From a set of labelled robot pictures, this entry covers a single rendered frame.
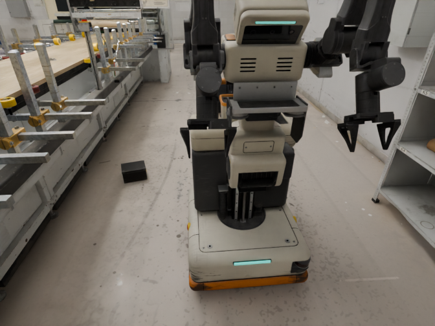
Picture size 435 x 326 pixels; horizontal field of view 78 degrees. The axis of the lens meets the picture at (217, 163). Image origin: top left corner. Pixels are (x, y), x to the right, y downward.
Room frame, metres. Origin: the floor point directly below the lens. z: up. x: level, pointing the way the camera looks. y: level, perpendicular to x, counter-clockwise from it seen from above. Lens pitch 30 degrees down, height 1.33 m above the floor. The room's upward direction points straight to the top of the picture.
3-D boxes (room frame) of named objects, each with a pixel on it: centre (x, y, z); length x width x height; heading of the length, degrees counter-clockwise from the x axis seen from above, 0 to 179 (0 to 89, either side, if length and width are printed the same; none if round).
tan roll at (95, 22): (5.39, 1.78, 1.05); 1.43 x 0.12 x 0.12; 94
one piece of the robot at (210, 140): (1.30, -0.13, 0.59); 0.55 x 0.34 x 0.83; 95
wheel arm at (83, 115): (1.38, 0.90, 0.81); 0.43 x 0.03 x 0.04; 94
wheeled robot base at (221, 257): (1.21, -0.14, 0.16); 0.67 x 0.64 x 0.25; 5
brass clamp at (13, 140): (1.11, 0.93, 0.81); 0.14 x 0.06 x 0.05; 4
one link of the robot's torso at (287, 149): (1.05, -0.22, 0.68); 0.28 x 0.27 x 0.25; 95
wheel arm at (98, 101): (1.63, 0.92, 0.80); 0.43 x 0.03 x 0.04; 94
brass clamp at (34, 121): (1.36, 0.95, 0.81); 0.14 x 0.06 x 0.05; 4
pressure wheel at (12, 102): (1.37, 1.10, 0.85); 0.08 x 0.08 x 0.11
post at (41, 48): (1.59, 0.97, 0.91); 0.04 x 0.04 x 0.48; 4
